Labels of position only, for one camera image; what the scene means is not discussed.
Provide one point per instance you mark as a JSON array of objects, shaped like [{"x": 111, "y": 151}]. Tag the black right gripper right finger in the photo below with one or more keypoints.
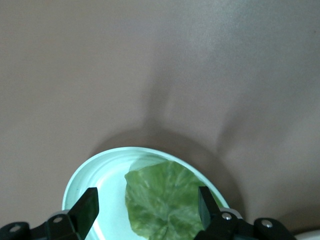
[{"x": 212, "y": 217}]

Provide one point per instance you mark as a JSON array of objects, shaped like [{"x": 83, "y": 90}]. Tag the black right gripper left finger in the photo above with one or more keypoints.
[{"x": 82, "y": 212}]

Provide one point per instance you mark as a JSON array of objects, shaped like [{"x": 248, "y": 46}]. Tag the green lettuce leaf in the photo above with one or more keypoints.
[{"x": 165, "y": 200}]

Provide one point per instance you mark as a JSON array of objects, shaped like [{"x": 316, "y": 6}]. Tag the pale green round plate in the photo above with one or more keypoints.
[{"x": 110, "y": 180}]

